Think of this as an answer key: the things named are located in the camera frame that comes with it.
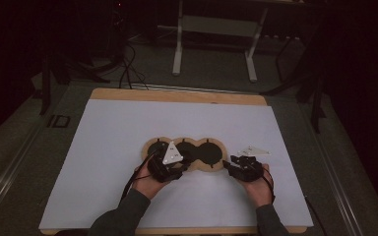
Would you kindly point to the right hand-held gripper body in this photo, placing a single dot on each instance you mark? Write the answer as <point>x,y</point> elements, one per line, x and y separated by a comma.
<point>247,170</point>

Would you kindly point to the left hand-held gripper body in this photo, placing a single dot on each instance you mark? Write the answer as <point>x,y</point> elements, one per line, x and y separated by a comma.
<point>172,154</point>

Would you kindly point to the person's right hand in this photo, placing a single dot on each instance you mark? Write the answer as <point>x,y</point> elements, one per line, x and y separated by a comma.
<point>261,191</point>

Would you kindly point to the person's left hand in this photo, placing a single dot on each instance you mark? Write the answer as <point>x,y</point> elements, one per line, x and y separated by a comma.
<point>146,183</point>

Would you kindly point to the white table sheet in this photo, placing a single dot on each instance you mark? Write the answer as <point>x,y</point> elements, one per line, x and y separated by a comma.
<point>111,131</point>

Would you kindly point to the black metal stand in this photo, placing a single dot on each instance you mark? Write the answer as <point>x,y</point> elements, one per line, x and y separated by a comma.
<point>45,91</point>

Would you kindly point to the metal floor rail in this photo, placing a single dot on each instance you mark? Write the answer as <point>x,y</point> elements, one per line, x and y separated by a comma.
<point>6,173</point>
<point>341,183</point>

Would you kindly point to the white metal desk frame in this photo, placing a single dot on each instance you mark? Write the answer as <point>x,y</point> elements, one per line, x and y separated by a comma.
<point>216,25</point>

